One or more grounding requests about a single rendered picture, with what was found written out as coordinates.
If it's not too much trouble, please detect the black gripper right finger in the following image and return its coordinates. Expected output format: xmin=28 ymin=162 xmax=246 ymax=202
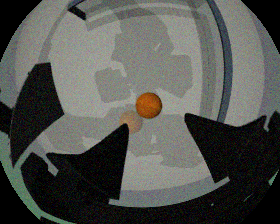
xmin=185 ymin=112 xmax=266 ymax=184

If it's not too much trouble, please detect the orange-brown ball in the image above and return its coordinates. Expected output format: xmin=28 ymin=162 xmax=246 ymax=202
xmin=136 ymin=92 xmax=163 ymax=119

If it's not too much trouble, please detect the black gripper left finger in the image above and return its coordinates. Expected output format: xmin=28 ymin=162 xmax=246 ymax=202
xmin=46 ymin=123 xmax=129 ymax=201

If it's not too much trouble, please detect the translucent orange ball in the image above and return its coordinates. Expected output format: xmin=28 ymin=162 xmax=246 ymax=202
xmin=119 ymin=111 xmax=143 ymax=135

